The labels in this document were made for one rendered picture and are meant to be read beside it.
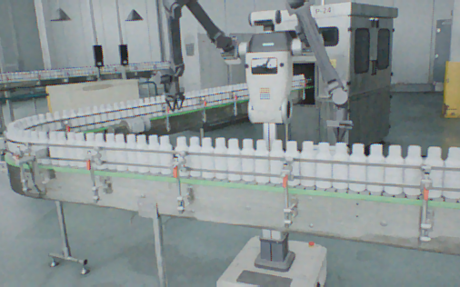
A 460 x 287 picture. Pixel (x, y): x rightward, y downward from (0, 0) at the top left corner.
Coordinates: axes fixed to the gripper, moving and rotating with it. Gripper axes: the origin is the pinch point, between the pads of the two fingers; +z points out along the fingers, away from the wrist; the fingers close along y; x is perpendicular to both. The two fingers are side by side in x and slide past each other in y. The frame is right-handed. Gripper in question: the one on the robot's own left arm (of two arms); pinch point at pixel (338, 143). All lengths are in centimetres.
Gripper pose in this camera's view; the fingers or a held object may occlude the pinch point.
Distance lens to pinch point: 164.2
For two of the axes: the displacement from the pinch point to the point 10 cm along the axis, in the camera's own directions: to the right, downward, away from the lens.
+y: 9.2, 0.4, -4.0
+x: 3.9, 1.1, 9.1
